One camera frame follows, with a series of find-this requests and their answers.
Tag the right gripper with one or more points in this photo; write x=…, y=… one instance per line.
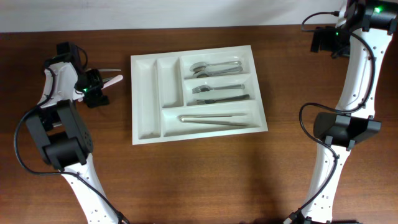
x=319, y=39

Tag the small metal teaspoon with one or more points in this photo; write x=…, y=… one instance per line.
x=104, y=69
x=107, y=79

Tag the white plastic knife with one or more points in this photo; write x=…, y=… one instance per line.
x=115, y=80

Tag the metal kitchen tongs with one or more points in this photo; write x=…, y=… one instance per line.
x=214, y=119

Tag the metal fork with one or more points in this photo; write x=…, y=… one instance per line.
x=205, y=88
x=222, y=100

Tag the large metal spoon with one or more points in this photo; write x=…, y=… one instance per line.
x=199, y=66
x=206, y=73

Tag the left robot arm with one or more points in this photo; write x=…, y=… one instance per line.
x=60, y=135

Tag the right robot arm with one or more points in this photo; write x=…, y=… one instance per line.
x=362, y=33

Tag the white plastic cutlery tray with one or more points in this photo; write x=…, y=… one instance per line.
x=161, y=87

